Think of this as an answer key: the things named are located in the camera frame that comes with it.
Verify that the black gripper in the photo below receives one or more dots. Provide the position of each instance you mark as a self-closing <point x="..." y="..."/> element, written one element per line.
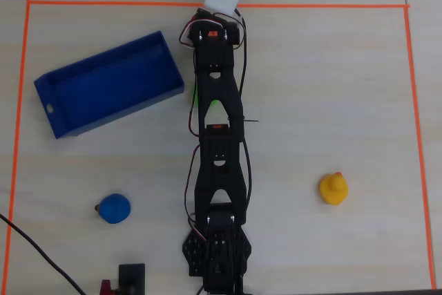
<point x="211" y="23"/>

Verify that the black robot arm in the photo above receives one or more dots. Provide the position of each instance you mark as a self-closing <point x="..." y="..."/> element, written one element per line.
<point x="217" y="143"/>

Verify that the green rubber duck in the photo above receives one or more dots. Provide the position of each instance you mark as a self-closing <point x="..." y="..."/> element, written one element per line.
<point x="195" y="96"/>

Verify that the blue rectangular plastic box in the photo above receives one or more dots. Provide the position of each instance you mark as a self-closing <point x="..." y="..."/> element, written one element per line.
<point x="114" y="84"/>

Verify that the yellow rubber duck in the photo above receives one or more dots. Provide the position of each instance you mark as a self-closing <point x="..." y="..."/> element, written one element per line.
<point x="333" y="189"/>

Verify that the blue rubber duck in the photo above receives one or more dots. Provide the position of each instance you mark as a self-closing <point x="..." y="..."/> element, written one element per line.
<point x="115" y="208"/>

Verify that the black zip tie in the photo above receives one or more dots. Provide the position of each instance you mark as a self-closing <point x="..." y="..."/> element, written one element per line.
<point x="251" y="121"/>

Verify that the black table clamp block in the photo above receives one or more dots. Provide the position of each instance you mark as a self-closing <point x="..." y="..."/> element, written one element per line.
<point x="132" y="278"/>

